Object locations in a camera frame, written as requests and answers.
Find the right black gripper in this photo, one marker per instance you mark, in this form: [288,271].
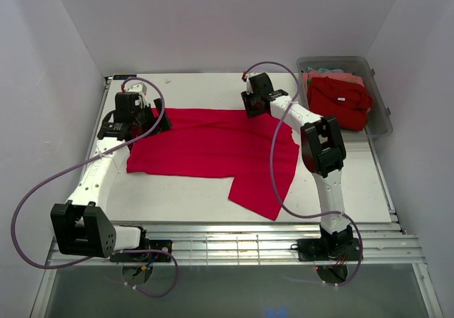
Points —
[250,112]

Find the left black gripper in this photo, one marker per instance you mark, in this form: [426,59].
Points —
[164,125]

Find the crimson red t shirt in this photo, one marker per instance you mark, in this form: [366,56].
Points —
[260,156]

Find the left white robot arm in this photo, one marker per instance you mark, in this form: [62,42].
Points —
[81,225]

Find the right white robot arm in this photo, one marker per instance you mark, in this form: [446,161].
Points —
[323,153]

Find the light blue shirt in bin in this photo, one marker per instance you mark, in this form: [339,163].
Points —
[321,71]

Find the blue label sticker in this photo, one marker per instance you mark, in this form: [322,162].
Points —
[123,77]

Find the clear plastic bin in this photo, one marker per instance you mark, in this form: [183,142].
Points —
[379,124]

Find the folded red shirt in bin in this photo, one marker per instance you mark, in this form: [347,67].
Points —
[348,102]

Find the pink shirt in bin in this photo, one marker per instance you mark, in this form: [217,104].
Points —
[342,76]

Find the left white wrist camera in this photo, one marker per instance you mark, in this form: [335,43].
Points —
[139,88]

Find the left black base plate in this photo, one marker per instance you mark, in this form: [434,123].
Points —
[153,257]

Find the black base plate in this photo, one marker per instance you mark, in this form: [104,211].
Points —
[316,249]
[153,257]

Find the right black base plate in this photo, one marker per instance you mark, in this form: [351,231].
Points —
[316,249]

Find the aluminium frame rails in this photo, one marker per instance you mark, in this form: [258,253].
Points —
[270,244]

